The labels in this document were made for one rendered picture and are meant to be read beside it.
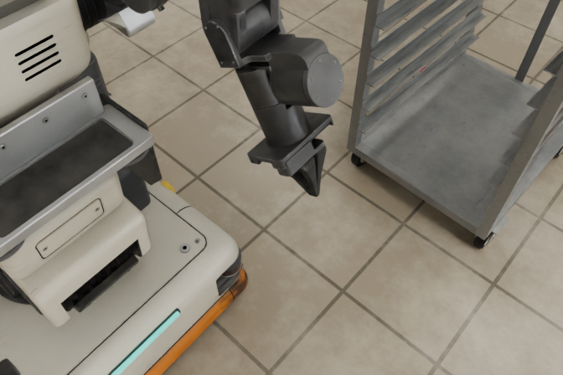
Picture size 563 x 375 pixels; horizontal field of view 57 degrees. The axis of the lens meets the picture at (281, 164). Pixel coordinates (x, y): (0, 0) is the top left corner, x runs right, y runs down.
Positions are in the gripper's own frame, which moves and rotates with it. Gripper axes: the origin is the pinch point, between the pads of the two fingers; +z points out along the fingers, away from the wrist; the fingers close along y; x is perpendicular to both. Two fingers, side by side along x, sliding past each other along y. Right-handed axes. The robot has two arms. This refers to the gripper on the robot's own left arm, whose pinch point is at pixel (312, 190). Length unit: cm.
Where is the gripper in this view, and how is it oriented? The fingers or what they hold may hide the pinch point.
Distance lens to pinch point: 70.3
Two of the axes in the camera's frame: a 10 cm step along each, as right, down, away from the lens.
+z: 3.6, 7.9, 4.9
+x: -6.7, -1.5, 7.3
